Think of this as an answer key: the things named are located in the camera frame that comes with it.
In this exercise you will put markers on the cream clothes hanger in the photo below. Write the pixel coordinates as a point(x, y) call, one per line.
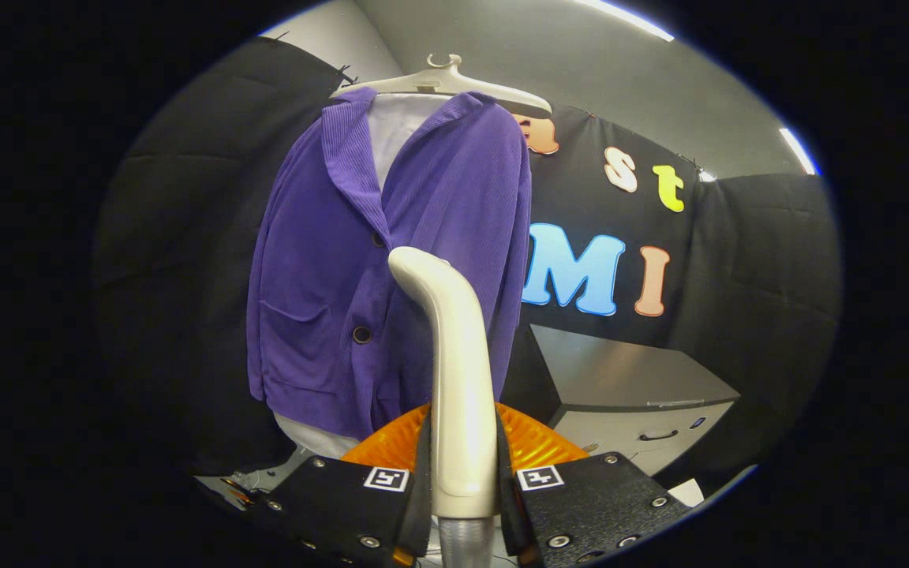
point(443, 79)

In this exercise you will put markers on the ceiling light panel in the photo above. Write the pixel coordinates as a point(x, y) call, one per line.
point(636, 22)
point(705, 175)
point(798, 150)

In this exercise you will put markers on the cream garment steamer head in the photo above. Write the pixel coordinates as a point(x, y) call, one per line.
point(458, 355)

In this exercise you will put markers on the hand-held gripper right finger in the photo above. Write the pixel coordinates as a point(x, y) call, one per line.
point(581, 505)

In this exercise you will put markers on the grey drawer cabinet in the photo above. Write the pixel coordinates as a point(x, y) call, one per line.
point(620, 371)

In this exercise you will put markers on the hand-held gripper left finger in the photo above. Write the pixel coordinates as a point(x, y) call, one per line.
point(344, 505)

